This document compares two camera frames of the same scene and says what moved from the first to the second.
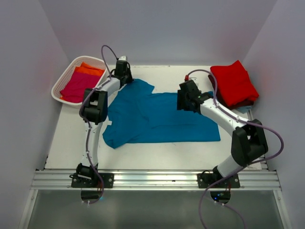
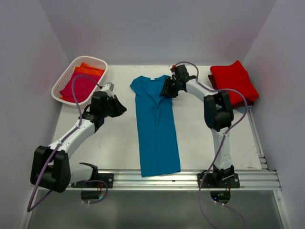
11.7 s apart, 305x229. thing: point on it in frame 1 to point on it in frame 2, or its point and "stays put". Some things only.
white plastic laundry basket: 68,72 stays put
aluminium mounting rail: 156,180 stays put
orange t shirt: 87,68 stays put
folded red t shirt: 234,86 stays put
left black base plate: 108,179 stays put
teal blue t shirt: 138,116 to 157,144
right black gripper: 182,100 to 171,84
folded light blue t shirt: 244,109 stays put
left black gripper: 128,78 to 114,105
